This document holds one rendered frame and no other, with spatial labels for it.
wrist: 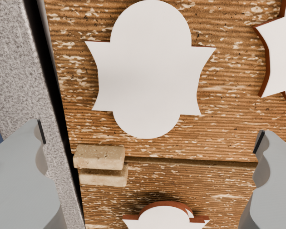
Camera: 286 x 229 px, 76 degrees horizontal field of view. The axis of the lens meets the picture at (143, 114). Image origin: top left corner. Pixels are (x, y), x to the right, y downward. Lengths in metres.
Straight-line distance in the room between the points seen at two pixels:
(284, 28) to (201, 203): 0.25
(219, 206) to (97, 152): 0.21
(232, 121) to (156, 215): 0.16
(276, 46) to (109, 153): 0.20
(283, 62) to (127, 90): 0.15
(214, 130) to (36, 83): 0.22
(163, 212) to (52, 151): 0.18
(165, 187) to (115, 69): 0.18
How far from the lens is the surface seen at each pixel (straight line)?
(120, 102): 0.20
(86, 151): 0.23
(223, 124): 0.23
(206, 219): 0.33
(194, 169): 0.27
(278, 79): 0.22
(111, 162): 0.22
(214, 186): 0.30
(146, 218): 0.30
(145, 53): 0.18
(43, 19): 0.23
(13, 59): 0.26
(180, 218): 0.30
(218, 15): 0.19
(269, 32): 0.21
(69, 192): 0.35
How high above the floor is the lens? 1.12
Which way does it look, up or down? 62 degrees down
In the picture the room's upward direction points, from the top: 178 degrees counter-clockwise
